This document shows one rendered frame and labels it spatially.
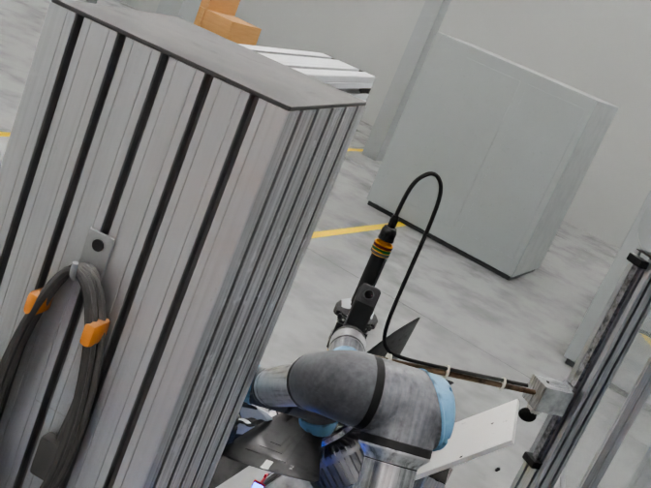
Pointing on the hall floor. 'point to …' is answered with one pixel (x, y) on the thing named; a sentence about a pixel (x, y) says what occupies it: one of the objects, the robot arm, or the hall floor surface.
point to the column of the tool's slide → (628, 318)
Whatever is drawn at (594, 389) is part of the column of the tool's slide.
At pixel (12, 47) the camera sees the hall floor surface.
